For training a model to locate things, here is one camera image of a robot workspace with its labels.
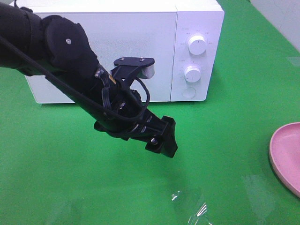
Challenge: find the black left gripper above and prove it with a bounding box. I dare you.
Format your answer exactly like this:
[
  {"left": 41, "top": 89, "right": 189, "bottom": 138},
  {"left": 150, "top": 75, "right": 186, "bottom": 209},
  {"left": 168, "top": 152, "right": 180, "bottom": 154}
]
[{"left": 94, "top": 89, "right": 178, "bottom": 158}]

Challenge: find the round door release button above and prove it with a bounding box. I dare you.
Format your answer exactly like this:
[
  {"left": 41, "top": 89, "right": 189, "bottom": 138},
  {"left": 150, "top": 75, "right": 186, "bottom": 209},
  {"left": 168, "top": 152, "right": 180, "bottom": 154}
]
[{"left": 182, "top": 87, "right": 196, "bottom": 98}]

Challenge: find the white microwave knob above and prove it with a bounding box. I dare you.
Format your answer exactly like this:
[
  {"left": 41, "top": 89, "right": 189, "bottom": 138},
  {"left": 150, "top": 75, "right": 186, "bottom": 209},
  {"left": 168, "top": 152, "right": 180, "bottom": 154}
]
[
  {"left": 188, "top": 34, "right": 207, "bottom": 55},
  {"left": 184, "top": 66, "right": 202, "bottom": 83}
]

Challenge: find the white microwave door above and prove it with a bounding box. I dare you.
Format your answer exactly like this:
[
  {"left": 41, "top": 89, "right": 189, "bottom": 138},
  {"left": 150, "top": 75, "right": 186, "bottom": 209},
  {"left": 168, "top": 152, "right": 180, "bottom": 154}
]
[{"left": 23, "top": 11, "right": 178, "bottom": 104}]

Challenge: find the pink round plate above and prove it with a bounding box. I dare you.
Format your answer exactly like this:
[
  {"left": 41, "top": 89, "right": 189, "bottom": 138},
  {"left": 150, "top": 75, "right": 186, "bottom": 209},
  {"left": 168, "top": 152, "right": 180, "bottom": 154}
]
[{"left": 269, "top": 122, "right": 300, "bottom": 197}]

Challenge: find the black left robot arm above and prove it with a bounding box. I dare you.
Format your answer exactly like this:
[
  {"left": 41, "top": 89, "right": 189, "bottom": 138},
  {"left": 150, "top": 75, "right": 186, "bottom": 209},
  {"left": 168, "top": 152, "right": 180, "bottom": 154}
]
[{"left": 0, "top": 3, "right": 177, "bottom": 158}]

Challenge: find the white microwave oven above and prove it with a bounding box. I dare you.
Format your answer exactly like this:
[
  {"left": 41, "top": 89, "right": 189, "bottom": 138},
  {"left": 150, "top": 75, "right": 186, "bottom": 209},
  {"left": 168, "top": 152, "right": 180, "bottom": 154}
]
[{"left": 17, "top": 0, "right": 224, "bottom": 102}]

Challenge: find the clear tape patch right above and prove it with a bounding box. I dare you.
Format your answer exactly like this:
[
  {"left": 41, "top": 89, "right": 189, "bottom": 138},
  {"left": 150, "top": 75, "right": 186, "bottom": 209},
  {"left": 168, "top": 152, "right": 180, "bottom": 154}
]
[{"left": 241, "top": 174, "right": 278, "bottom": 225}]

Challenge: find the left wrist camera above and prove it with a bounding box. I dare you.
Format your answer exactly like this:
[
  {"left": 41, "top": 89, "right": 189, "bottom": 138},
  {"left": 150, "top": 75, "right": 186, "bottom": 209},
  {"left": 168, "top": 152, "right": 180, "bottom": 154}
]
[{"left": 111, "top": 57, "right": 155, "bottom": 86}]

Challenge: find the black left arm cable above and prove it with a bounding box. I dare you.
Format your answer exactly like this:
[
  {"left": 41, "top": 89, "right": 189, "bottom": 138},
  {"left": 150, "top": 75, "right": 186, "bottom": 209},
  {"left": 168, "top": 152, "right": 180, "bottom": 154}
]
[{"left": 0, "top": 35, "right": 151, "bottom": 122}]

